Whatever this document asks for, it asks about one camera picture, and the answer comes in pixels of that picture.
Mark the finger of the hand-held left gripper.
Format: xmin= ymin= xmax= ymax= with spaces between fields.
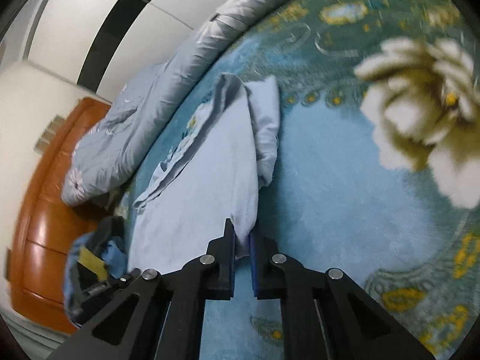
xmin=92 ymin=215 xmax=128 ymax=276
xmin=71 ymin=247 xmax=130 ymax=325

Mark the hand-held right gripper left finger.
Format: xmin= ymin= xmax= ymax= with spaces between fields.
xmin=47 ymin=218 xmax=236 ymax=360

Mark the orange wooden headboard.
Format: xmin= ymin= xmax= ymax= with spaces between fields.
xmin=9 ymin=97 xmax=114 ymax=337

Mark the grey floral quilt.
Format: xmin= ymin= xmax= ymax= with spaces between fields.
xmin=60 ymin=0 xmax=327 ymax=208

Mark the light blue garment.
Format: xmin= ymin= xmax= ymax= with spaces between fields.
xmin=64 ymin=73 xmax=282 ymax=319

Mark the blue floral printed blanket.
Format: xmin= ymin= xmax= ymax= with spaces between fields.
xmin=124 ymin=0 xmax=480 ymax=360

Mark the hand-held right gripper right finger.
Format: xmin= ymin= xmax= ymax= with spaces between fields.
xmin=250 ymin=232 xmax=436 ymax=360

